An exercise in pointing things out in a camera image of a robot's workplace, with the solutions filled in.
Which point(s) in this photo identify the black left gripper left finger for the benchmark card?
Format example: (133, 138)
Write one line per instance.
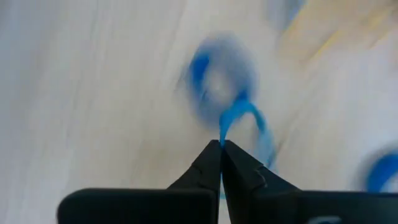
(192, 205)

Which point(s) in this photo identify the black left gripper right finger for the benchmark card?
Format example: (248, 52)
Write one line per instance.
(248, 199)

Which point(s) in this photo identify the blue coil wristband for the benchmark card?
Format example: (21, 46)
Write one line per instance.
(377, 168)
(236, 109)

